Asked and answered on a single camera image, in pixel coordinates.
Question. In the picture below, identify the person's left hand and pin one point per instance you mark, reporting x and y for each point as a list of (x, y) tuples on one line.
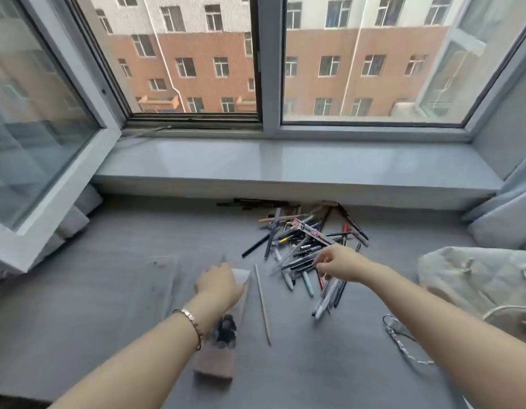
[(218, 289)]

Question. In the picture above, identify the person's right hand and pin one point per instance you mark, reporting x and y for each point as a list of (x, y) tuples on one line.
[(344, 264)]

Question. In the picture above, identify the thin wooden stick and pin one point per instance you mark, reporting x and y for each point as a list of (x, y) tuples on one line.
[(263, 304)]

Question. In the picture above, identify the red label refill packet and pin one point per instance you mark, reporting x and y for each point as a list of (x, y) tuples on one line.
[(309, 230)]

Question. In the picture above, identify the pile of pens and pencils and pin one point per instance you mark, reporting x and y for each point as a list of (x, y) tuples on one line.
[(297, 251)]

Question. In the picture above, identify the cartoon sheep pencil pouch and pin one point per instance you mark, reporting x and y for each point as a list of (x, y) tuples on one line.
[(216, 370)]

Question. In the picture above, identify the white quilted backpack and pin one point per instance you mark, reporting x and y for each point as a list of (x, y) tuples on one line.
[(480, 281)]

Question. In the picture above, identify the person's left forearm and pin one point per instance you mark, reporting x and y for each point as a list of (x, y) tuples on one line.
[(139, 366)]

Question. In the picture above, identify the person's right forearm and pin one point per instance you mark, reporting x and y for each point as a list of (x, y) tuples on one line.
[(437, 327)]

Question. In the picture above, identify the clear sticker pencil box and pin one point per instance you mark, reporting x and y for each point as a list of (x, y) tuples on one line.
[(160, 285)]

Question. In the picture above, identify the grey wooden desk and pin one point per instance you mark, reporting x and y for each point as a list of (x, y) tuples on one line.
[(75, 315)]

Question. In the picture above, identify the white window sill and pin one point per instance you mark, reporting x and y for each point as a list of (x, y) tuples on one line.
[(288, 166)]

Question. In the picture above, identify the pale blue curtain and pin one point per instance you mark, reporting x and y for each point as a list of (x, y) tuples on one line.
[(501, 225)]

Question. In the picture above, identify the open white window sash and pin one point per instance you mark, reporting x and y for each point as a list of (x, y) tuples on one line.
[(75, 174)]

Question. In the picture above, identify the brick apartment building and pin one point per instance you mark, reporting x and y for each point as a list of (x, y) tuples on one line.
[(199, 42)]

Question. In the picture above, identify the white window frame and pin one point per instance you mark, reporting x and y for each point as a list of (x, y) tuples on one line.
[(271, 80)]

